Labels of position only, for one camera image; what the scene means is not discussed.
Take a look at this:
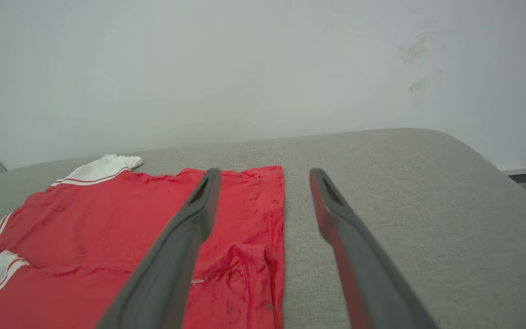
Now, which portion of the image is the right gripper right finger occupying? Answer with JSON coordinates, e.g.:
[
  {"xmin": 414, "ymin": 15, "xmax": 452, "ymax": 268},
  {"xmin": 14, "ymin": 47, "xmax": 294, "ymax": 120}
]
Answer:
[{"xmin": 309, "ymin": 168, "xmax": 440, "ymax": 329}]

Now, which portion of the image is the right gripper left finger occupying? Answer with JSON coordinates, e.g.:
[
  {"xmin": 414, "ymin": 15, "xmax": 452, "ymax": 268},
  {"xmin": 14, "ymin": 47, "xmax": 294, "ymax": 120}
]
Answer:
[{"xmin": 95, "ymin": 168, "xmax": 221, "ymax": 329}]

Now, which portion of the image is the red and white garment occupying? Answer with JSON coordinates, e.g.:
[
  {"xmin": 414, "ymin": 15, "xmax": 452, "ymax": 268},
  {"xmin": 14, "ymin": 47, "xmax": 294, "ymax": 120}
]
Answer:
[{"xmin": 0, "ymin": 154, "xmax": 285, "ymax": 329}]

